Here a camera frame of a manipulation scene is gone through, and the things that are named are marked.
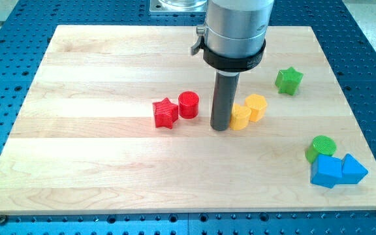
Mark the black clamp ring mount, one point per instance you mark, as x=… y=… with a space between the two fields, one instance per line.
x=227 y=64

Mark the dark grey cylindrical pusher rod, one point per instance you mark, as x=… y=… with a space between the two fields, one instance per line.
x=223 y=99

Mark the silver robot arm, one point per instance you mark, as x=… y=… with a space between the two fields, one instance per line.
x=232 y=39

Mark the green star block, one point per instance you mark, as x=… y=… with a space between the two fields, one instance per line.
x=288 y=81

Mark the red star block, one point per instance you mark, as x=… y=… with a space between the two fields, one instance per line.
x=165 y=113

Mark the yellow hexagon block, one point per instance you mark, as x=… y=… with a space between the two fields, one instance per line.
x=258 y=105

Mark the yellow cylinder block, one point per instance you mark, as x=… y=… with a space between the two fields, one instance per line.
x=239 y=117

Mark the red cylinder block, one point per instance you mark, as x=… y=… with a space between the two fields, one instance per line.
x=188 y=104

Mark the green cylinder block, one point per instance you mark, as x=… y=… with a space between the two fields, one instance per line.
x=320 y=145

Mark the light wooden board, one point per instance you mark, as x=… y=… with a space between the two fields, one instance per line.
x=85 y=140

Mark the blue cube block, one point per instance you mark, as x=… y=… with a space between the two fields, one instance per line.
x=326 y=171

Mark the blue triangle block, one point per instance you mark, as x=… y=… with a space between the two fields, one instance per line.
x=352 y=170

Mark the left board corner screw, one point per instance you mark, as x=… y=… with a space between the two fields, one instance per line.
x=3 y=219

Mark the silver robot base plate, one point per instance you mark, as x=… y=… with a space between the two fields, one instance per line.
x=162 y=7

